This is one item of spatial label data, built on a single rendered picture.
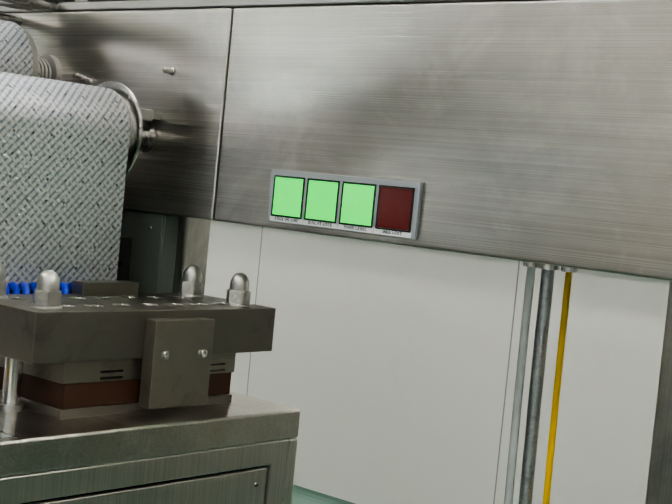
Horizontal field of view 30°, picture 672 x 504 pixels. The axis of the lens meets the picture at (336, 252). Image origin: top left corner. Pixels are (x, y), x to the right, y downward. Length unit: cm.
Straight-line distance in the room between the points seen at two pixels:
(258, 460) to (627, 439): 247
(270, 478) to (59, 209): 46
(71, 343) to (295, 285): 333
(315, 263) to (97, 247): 301
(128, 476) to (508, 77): 65
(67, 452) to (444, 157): 56
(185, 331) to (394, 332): 294
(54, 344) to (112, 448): 14
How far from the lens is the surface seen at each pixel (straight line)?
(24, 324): 148
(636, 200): 139
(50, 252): 172
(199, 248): 207
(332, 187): 162
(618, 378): 403
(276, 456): 170
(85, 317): 151
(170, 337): 158
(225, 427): 161
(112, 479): 151
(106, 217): 177
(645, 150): 139
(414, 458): 448
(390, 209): 155
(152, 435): 153
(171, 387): 159
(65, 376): 152
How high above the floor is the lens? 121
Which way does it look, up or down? 3 degrees down
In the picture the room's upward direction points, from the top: 6 degrees clockwise
